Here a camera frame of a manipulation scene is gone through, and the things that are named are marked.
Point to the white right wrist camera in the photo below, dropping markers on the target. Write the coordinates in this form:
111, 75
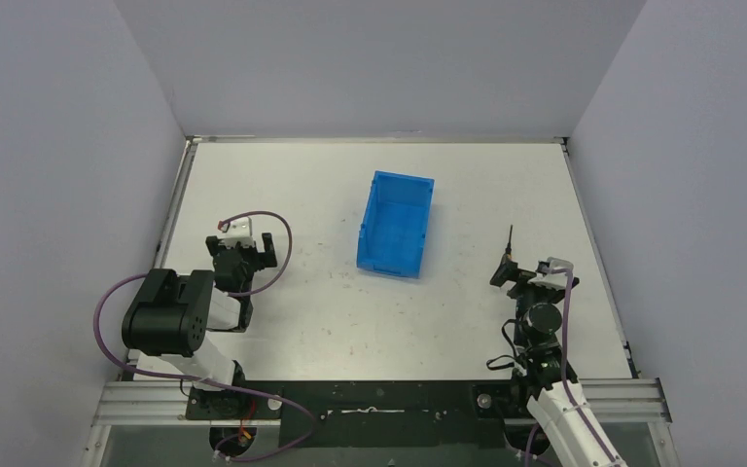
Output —
554, 274

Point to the aluminium back table rail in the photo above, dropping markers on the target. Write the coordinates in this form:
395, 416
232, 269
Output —
407, 138

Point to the orange black screwdriver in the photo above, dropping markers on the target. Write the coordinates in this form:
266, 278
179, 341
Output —
509, 247

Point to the aluminium left table rail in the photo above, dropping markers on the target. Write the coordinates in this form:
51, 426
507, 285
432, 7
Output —
176, 196

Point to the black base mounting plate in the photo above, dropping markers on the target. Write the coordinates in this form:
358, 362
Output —
385, 430

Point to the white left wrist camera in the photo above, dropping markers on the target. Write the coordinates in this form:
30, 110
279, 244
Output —
237, 229

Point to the aluminium front frame rail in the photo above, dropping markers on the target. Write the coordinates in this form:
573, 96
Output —
167, 403

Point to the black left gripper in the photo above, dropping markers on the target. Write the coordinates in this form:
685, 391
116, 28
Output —
244, 254

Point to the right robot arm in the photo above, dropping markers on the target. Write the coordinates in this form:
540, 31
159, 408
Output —
543, 380

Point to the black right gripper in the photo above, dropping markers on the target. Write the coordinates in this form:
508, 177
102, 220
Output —
509, 271

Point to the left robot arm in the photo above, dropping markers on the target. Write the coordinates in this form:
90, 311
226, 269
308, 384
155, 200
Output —
172, 315

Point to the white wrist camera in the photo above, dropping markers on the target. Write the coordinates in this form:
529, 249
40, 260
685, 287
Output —
237, 229
554, 274

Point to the blue plastic bin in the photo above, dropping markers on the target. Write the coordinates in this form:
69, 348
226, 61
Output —
394, 228

